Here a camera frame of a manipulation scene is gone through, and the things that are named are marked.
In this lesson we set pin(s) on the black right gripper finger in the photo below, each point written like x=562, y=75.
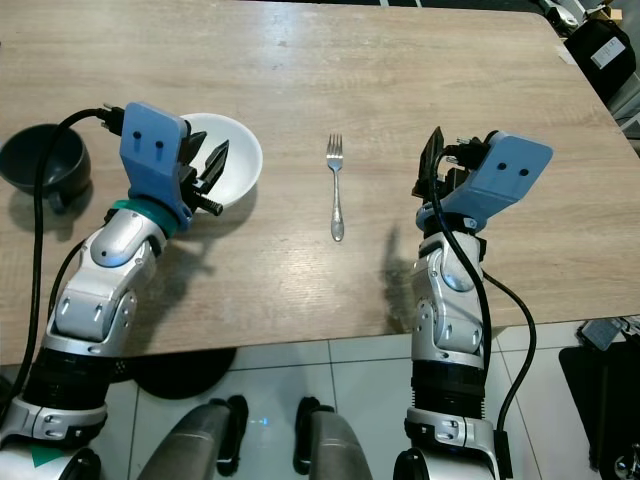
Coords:
x=435, y=158

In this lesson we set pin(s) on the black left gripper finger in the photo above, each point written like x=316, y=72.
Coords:
x=217, y=162
x=191, y=150

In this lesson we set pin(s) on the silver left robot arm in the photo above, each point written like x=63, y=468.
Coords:
x=100, y=290

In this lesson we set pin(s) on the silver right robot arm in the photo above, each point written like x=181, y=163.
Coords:
x=450, y=300

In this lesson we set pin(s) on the white round bowl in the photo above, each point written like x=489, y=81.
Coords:
x=245, y=160

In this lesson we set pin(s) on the silver metal fork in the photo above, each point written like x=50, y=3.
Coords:
x=336, y=180

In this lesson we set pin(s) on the dark round bowl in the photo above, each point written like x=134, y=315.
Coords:
x=25, y=160

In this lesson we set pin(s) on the black round table base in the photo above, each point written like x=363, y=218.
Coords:
x=185, y=375

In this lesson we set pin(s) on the black chair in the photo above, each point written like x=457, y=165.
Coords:
x=595, y=70

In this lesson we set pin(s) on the grey left robot leg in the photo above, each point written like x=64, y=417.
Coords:
x=195, y=440

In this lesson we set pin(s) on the grey robot leg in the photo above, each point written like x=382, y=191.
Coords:
x=340, y=445
x=195, y=440

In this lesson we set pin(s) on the grey right robot leg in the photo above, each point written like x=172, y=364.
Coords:
x=340, y=445

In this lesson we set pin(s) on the black case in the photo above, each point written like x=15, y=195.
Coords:
x=605, y=410

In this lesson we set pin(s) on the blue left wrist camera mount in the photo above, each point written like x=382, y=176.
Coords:
x=152, y=155

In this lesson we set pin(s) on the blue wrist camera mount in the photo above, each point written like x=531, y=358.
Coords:
x=152, y=155
x=505, y=175

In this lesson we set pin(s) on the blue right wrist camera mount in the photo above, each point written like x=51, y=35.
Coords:
x=505, y=175

